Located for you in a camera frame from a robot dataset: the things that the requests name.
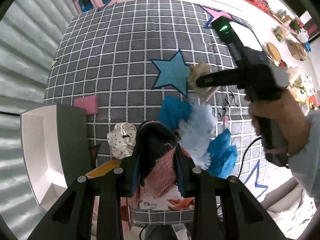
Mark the grey green curtain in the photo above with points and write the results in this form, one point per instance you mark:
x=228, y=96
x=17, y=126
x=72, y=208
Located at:
x=31, y=31

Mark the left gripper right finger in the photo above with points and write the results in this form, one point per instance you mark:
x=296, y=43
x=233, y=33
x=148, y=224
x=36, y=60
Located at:
x=223, y=208

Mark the orange cardboard box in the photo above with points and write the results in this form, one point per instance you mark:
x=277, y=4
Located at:
x=158, y=202

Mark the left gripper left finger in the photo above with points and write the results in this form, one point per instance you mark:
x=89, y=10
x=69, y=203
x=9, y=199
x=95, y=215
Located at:
x=70, y=217

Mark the blue rubber glove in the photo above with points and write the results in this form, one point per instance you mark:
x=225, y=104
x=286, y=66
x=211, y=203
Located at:
x=223, y=155

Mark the grey storage box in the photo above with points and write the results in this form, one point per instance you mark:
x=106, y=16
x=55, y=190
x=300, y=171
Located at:
x=55, y=150

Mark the dark blue towel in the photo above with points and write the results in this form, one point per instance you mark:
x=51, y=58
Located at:
x=173, y=111

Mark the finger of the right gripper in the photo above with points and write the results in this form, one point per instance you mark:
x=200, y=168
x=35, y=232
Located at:
x=221, y=78

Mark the light blue fluffy duster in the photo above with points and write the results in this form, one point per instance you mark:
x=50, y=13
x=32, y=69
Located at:
x=196, y=132

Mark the round wooden board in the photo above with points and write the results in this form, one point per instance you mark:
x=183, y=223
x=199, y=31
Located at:
x=273, y=51

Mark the pink sponge block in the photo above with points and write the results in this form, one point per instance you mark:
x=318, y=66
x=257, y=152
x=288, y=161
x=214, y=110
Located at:
x=88, y=103

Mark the beige plush cloth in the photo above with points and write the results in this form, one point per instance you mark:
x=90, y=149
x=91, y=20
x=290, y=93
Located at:
x=196, y=71

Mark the grey checked star rug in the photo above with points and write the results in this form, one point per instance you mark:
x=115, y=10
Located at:
x=109, y=53

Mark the white polka dot cloth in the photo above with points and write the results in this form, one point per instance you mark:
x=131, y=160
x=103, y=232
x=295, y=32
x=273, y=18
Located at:
x=122, y=140

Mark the person right hand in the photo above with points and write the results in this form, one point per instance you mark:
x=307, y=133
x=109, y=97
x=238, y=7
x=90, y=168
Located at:
x=286, y=112

